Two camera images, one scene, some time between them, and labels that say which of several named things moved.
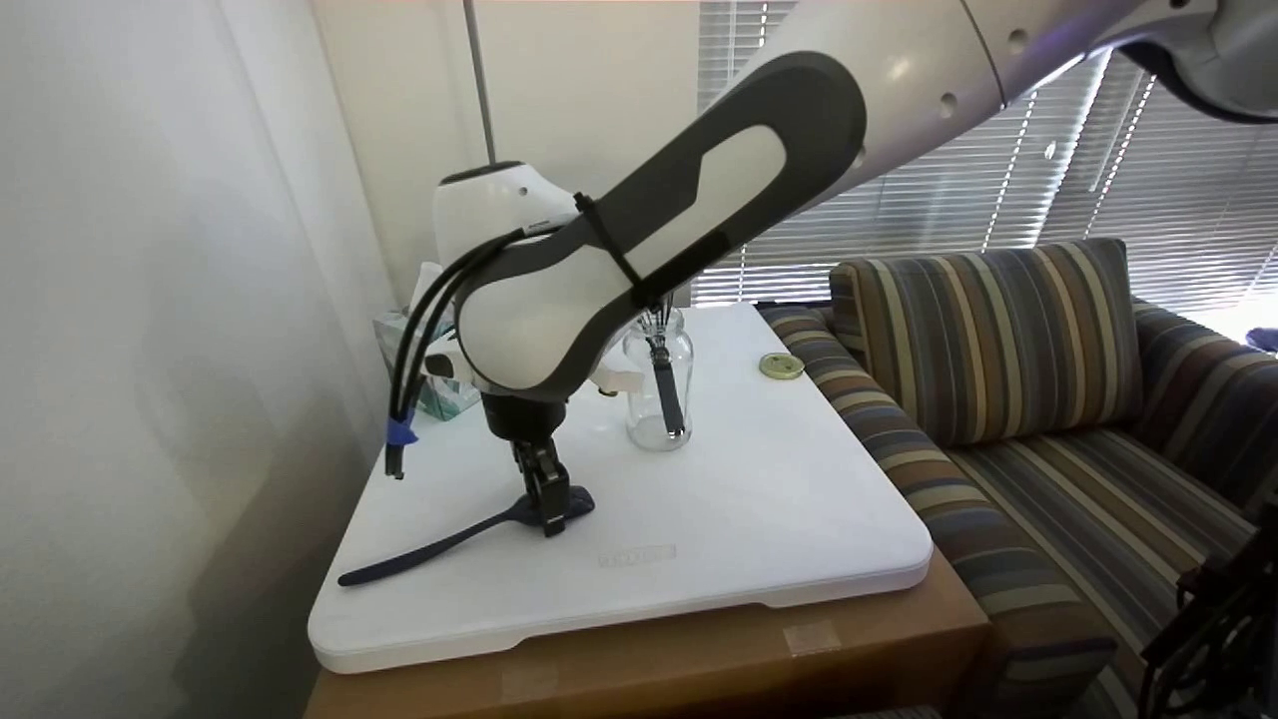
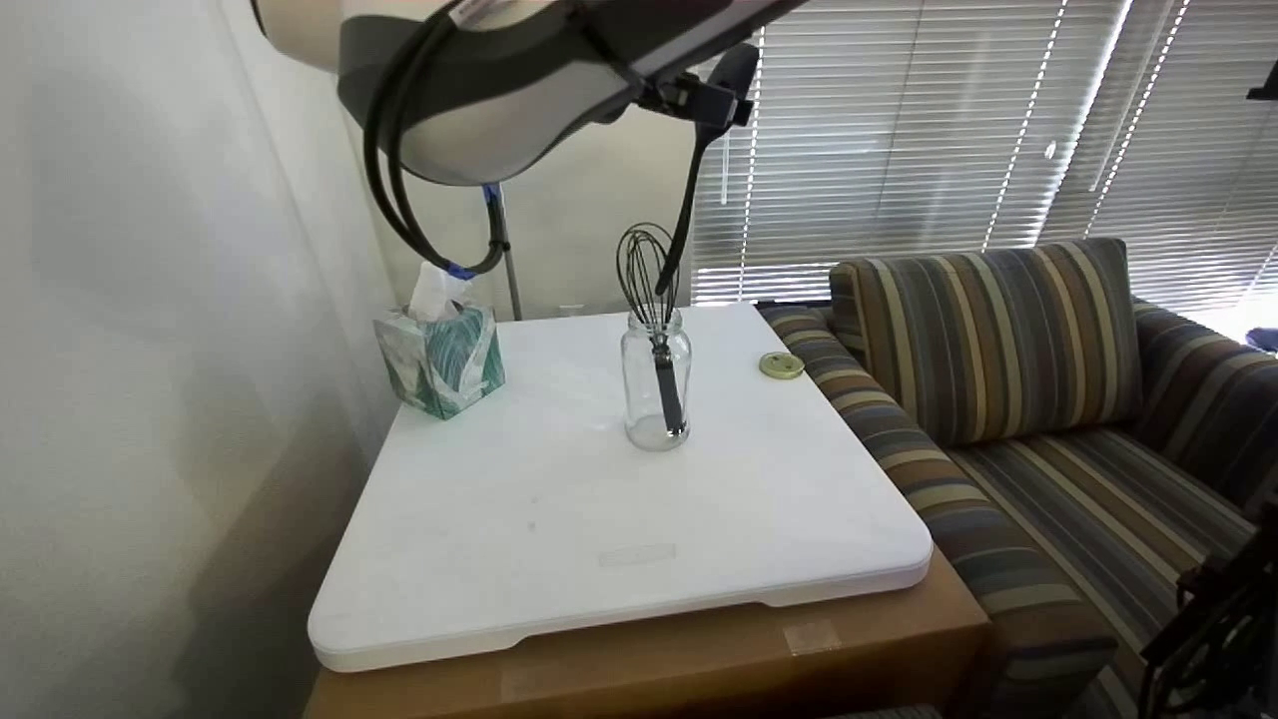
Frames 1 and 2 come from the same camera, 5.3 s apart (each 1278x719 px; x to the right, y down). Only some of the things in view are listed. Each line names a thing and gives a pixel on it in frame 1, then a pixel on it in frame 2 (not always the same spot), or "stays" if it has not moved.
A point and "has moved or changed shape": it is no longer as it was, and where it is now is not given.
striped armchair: x=1064 y=447 stays
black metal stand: x=1215 y=651 stays
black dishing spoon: x=581 y=502 has moved or changed shape
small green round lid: x=782 y=364 stays
